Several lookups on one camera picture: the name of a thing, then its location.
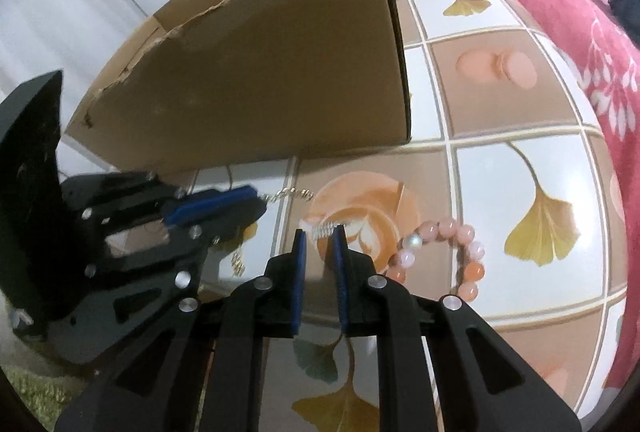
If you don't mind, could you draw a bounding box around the brown cardboard box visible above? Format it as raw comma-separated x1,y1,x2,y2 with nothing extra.
66,0,411,174

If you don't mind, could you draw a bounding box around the small gold chain pendant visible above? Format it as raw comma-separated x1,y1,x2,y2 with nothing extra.
231,244,245,277

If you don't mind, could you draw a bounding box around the pink floral blanket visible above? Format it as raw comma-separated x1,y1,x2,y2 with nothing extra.
441,0,640,193

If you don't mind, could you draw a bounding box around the patterned tile table cover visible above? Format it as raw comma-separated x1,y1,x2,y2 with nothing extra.
156,0,638,431

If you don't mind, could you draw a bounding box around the pink bead bracelet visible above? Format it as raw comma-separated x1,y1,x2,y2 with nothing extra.
384,216,487,304

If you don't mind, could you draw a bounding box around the silver spring chain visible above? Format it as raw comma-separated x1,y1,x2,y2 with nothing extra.
259,186,346,240

